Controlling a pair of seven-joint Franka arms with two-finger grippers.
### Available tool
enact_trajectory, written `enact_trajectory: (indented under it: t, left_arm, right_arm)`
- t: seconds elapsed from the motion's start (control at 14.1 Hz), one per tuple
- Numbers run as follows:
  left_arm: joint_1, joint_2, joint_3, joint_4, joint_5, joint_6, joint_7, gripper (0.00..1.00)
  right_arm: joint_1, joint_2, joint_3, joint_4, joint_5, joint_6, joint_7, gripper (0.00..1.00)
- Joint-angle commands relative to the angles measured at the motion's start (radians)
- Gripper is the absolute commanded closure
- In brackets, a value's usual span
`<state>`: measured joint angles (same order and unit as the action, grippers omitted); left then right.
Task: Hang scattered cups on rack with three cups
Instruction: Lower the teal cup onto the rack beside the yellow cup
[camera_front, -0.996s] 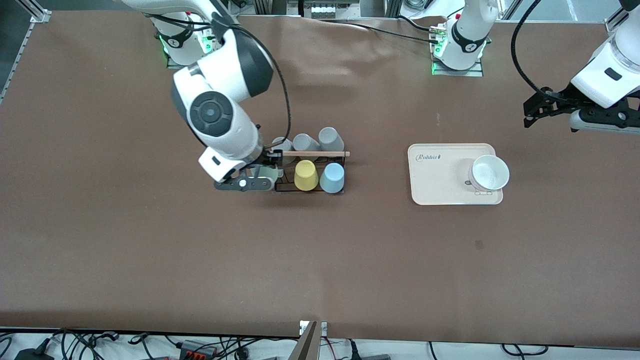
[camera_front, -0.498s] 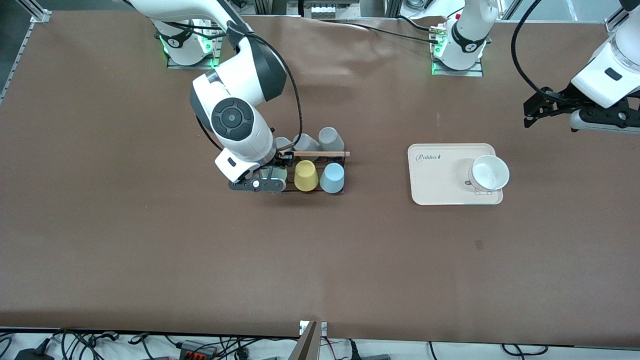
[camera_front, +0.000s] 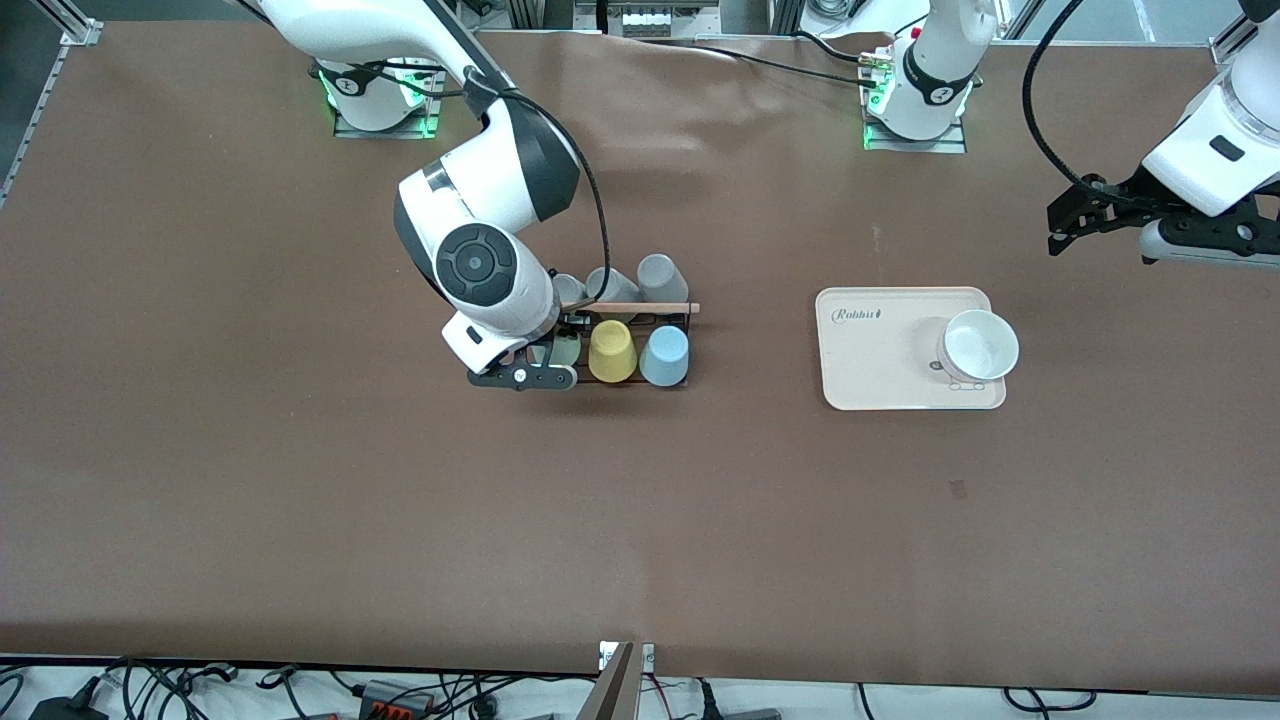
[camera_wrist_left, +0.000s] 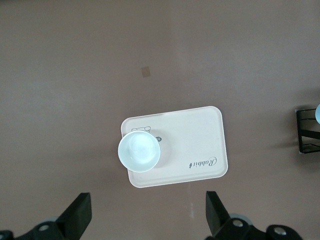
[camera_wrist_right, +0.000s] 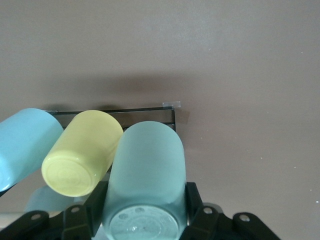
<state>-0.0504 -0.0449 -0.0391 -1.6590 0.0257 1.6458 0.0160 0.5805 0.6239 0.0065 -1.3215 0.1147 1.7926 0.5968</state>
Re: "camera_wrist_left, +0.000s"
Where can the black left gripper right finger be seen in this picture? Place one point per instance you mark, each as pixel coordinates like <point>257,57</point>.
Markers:
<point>220,220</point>

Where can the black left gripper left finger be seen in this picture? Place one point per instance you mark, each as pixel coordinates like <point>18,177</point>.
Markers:
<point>75,220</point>

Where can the light blue plastic cup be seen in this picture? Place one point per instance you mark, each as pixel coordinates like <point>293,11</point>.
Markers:
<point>318,113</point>

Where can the beige rabbit print tray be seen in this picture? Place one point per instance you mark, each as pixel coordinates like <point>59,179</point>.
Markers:
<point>195,140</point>

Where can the white ceramic bowl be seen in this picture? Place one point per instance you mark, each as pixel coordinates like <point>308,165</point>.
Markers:
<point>138,151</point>

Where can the small brown tape patch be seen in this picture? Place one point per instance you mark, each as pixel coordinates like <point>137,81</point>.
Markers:
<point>145,71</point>

